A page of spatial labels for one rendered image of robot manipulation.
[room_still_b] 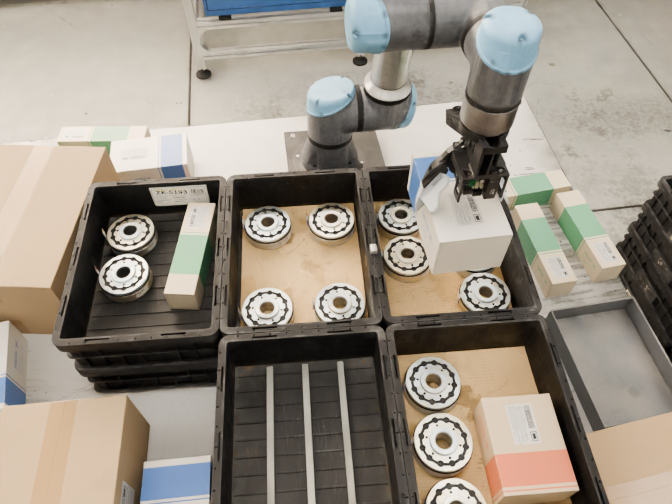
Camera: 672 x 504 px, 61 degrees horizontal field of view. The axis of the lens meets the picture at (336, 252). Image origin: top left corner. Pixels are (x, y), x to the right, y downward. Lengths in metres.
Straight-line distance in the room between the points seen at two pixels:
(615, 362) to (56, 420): 1.13
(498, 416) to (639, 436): 0.26
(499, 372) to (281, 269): 0.49
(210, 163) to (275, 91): 1.41
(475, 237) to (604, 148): 2.08
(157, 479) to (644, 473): 0.84
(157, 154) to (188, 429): 0.73
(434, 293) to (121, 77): 2.42
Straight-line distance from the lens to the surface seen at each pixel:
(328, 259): 1.24
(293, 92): 3.00
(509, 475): 1.00
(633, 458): 1.14
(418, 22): 0.80
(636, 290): 2.14
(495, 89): 0.76
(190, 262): 1.20
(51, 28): 3.82
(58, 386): 1.37
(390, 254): 1.22
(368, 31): 0.78
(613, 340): 1.42
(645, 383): 1.40
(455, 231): 0.92
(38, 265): 1.29
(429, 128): 1.74
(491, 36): 0.74
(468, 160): 0.87
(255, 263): 1.25
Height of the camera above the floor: 1.84
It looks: 54 degrees down
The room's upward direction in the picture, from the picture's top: straight up
